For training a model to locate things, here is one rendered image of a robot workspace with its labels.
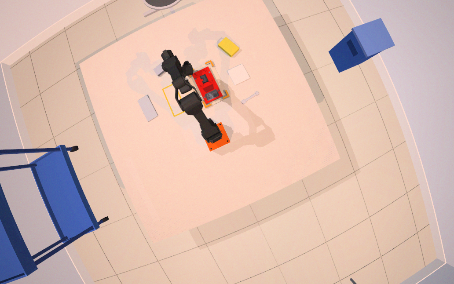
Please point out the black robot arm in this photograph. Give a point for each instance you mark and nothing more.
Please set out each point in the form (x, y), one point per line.
(191, 103)

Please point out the yellow rectangular block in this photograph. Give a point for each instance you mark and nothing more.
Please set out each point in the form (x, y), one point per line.
(228, 47)

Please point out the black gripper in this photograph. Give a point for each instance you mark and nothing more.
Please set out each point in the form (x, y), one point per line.
(185, 88)

